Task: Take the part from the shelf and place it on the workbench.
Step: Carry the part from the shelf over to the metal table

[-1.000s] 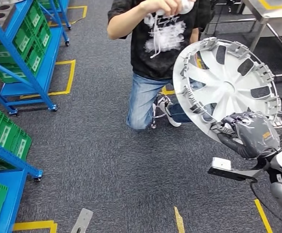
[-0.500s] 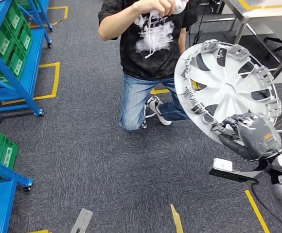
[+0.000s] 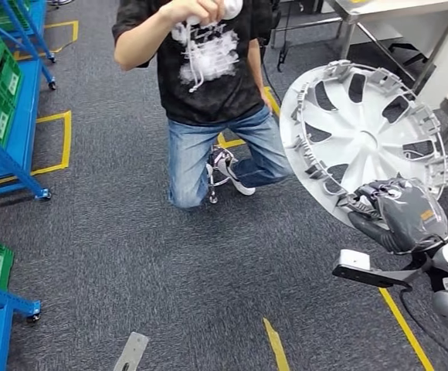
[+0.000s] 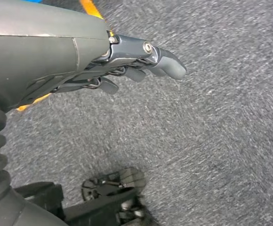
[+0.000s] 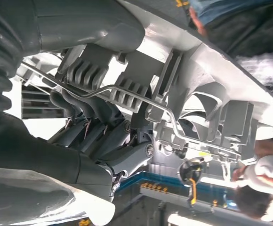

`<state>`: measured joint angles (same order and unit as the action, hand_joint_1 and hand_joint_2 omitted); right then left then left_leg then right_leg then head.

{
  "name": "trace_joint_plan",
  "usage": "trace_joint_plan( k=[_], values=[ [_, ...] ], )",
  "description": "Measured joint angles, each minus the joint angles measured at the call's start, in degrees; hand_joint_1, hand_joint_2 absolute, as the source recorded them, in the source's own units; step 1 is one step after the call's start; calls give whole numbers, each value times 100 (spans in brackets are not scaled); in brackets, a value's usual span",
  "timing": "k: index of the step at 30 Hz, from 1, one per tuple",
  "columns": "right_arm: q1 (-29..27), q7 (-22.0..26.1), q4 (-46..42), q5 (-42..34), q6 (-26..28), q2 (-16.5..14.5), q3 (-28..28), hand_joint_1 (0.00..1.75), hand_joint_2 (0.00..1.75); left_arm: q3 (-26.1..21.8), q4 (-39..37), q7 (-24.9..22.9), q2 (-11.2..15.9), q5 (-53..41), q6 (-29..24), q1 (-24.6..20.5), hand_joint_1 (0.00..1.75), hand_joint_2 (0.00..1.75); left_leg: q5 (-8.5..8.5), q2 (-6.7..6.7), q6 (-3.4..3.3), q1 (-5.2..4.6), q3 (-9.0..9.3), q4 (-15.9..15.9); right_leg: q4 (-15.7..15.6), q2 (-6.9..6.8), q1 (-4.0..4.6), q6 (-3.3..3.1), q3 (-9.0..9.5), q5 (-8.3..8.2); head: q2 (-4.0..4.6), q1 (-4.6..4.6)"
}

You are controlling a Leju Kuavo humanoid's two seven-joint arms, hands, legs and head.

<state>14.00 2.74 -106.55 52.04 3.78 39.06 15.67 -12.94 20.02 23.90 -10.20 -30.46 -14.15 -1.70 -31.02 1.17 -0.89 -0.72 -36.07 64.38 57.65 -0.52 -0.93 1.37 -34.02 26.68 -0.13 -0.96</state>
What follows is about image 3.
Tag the person's left forearm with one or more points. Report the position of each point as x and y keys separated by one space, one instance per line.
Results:
x=256 y=66

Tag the white handheld device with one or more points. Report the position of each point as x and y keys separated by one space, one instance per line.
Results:
x=234 y=7

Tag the person's left hand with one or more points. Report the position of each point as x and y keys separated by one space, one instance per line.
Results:
x=267 y=100

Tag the person's right forearm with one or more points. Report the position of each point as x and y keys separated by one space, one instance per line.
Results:
x=142 y=41

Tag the clear plastic film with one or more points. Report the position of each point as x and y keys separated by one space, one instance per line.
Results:
x=413 y=215

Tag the chrome wheeled stool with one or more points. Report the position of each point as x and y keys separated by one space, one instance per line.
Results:
x=211 y=192

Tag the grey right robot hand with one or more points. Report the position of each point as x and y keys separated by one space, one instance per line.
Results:
x=409 y=220

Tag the silver plastic wheel hubcap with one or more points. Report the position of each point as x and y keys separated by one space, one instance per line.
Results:
x=363 y=128

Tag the person's right hand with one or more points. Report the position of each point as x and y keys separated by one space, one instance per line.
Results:
x=181 y=10

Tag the person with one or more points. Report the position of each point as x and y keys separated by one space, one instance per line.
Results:
x=208 y=97

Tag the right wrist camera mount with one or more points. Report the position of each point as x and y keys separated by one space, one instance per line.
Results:
x=353 y=260

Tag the yellow workbench tape mark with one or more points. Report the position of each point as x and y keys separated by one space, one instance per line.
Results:
x=357 y=1

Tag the yellow floor tape strip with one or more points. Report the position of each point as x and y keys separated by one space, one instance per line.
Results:
x=272 y=101

